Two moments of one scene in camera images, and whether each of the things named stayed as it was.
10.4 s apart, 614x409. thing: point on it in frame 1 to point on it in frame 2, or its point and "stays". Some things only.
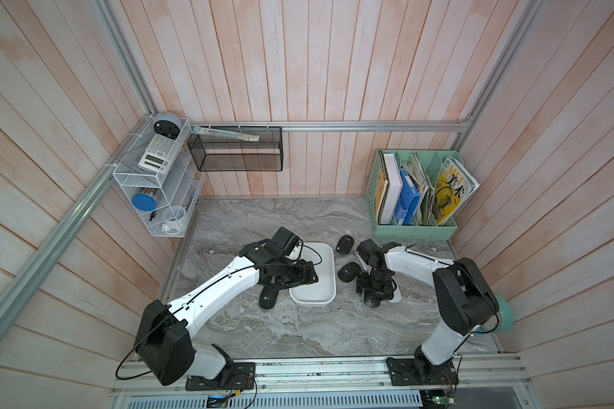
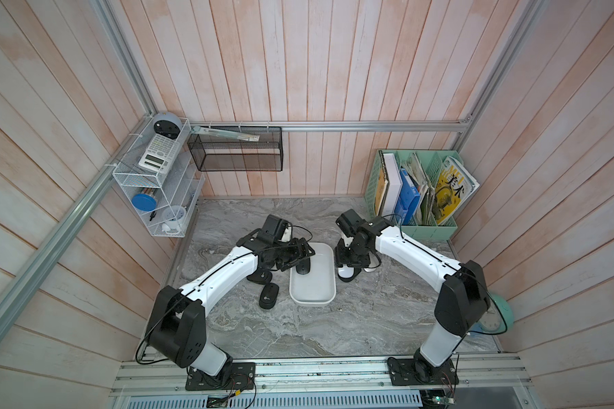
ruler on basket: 224,134 stays
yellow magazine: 454,187 stays
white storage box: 322,292 stays
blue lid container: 144,202 stays
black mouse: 269,297 stays
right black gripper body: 376,284 to 350,256
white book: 393,190 stays
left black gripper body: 293,273 to 288,253
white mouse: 397,296 to 345,273
